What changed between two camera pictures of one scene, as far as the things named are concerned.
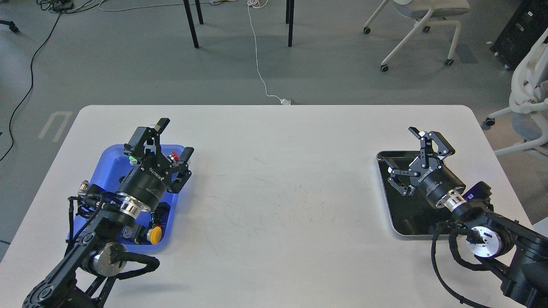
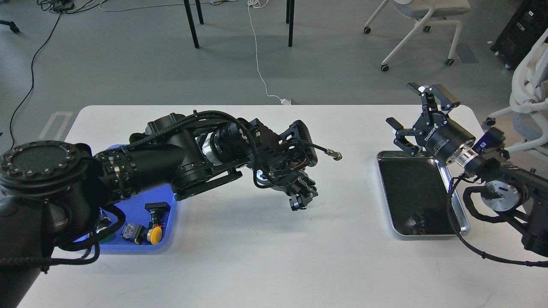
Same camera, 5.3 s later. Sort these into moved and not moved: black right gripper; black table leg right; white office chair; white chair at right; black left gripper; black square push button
Moved: black right gripper; black left gripper
Not moved: black square push button; white chair at right; black table leg right; white office chair
